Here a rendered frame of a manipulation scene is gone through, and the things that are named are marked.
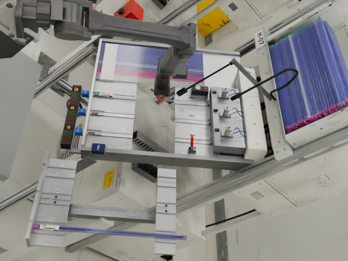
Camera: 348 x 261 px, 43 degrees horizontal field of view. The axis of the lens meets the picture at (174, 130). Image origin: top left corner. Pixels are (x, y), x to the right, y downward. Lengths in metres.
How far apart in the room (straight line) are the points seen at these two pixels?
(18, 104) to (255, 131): 0.97
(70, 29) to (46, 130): 1.62
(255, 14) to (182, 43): 1.85
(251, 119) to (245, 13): 1.33
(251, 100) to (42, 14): 1.10
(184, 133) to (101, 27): 0.80
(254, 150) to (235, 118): 0.19
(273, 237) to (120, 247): 1.33
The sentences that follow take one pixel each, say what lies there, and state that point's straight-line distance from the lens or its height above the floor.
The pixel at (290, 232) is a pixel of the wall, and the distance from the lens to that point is 3.43.
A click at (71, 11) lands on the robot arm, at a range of 1.24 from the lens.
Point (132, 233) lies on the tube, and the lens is 1.54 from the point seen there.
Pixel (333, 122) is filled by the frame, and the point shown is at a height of 1.57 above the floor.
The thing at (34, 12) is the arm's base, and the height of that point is 1.22.
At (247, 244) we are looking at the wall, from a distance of 3.60.
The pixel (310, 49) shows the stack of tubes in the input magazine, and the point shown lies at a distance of 1.99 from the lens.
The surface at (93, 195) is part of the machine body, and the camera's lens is 2.20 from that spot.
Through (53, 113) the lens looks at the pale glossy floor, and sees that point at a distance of 2.89.
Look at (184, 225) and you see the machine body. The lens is 2.35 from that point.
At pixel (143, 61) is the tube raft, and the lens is 2.19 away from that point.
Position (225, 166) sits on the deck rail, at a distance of 1.89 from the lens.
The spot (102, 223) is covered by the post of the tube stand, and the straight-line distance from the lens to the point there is 1.67.
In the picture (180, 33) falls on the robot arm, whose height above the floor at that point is 1.41.
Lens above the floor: 1.94
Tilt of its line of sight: 30 degrees down
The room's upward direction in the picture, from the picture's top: 62 degrees clockwise
